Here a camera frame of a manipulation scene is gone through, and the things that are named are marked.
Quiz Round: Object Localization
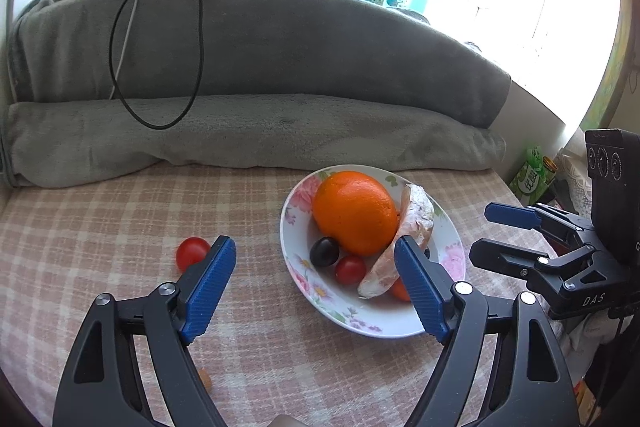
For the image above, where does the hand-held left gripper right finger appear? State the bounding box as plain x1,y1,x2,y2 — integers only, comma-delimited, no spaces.
394,237,576,427

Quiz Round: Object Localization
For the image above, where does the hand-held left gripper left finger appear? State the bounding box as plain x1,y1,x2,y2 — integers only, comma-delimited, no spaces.
52,235,237,427

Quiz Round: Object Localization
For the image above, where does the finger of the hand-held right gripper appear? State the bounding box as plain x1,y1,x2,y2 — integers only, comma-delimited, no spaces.
484,202,596,248
469,238,601,288

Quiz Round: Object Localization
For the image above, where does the large mandarin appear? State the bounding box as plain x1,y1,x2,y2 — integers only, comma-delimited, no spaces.
389,278,413,304

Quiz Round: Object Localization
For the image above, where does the small cherry tomato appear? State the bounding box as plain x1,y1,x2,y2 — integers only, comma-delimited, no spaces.
176,237,212,272

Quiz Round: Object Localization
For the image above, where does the floral white plate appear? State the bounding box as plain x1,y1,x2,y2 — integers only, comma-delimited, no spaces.
280,164,463,339

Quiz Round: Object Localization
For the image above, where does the large red tomato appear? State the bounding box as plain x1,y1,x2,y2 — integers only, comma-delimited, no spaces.
334,255,367,285

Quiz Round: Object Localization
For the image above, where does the dark plum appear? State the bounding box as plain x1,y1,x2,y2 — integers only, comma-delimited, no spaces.
309,237,341,269

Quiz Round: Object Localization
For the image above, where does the person's right hand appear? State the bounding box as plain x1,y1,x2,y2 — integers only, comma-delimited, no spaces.
552,314,623,360

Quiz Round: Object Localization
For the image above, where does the green carton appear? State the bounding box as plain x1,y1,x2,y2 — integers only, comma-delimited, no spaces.
509,146,545,208

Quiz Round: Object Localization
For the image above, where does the white lace cloth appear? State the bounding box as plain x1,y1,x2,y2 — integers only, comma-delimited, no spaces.
554,149,597,219

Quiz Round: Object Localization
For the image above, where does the large orange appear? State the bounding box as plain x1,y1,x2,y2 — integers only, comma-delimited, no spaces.
312,171,399,257

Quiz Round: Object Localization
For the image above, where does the grey rolled blanket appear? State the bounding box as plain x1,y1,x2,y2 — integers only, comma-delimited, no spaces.
5,94,507,188

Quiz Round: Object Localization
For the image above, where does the grey draped blanket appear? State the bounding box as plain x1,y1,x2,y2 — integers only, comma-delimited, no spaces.
10,0,512,130

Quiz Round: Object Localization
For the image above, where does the black cable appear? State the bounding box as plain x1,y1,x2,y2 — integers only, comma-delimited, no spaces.
70,0,208,130

